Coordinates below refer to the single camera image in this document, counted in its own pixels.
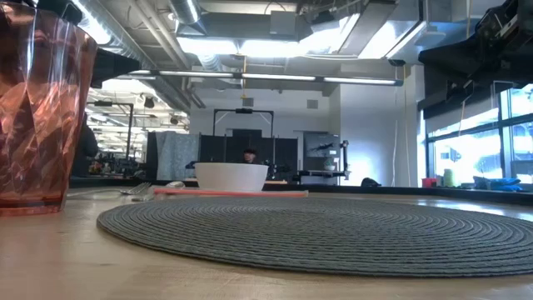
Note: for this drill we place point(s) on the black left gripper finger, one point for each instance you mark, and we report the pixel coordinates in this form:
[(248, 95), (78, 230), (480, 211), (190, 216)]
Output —
[(114, 66)]

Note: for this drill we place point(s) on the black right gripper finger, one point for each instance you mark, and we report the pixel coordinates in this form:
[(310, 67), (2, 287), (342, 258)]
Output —
[(454, 62), (460, 91)]

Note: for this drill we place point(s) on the pink translucent plastic cup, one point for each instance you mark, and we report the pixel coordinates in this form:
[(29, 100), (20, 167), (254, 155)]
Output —
[(41, 125)]

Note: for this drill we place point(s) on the silver fork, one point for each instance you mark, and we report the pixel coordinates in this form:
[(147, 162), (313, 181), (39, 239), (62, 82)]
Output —
[(135, 189)]

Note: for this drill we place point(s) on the white bowl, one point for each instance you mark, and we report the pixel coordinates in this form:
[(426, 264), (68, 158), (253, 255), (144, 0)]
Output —
[(231, 177)]

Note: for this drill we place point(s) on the red straw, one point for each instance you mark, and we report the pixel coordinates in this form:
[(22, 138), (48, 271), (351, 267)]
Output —
[(229, 193)]

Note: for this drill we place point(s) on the dark window blind box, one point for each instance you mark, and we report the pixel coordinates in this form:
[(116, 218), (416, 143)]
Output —
[(437, 109)]

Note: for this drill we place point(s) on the black pendant lamp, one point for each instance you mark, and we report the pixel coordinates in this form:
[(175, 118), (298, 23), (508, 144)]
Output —
[(149, 102)]

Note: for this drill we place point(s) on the standing person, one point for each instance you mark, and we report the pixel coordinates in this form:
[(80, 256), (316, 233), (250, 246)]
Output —
[(88, 146)]

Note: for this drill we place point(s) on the yellow-green bottle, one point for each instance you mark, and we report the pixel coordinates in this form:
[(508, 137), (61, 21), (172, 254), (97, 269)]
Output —
[(448, 178)]

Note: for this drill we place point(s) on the red container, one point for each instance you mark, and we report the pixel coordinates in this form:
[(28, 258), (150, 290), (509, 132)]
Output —
[(429, 182)]

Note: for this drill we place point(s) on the blue cloth bundle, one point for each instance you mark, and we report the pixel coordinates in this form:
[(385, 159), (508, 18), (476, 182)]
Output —
[(497, 183)]

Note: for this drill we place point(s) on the grey curtain partition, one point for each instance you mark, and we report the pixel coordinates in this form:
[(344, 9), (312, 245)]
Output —
[(177, 156)]

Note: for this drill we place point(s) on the black stand with table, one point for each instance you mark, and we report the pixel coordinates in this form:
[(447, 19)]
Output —
[(345, 158)]

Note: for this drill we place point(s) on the long linear ceiling light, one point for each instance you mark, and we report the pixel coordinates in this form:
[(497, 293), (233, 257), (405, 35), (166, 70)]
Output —
[(275, 77)]

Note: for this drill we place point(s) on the grey ceiling box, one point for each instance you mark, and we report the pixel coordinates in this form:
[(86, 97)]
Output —
[(283, 23)]

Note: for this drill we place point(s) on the grey woven round placemat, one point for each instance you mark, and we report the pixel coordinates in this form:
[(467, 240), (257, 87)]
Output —
[(325, 233)]

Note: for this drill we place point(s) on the black wall security camera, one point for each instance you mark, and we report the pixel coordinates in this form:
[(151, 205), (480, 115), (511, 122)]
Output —
[(396, 63)]

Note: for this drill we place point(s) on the large black gantry frame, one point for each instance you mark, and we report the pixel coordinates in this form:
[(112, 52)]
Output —
[(130, 125)]

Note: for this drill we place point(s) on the round silver air duct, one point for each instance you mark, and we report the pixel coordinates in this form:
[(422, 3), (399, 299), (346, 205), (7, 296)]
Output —
[(185, 10)]

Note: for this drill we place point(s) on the small black gantry frame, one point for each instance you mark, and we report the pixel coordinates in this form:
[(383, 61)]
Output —
[(243, 111)]

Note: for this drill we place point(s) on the dark wall monitor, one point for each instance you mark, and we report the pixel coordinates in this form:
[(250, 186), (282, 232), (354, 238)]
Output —
[(320, 150)]

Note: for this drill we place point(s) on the black partition wall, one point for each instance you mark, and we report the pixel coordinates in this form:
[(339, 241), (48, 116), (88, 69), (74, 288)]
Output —
[(283, 154)]

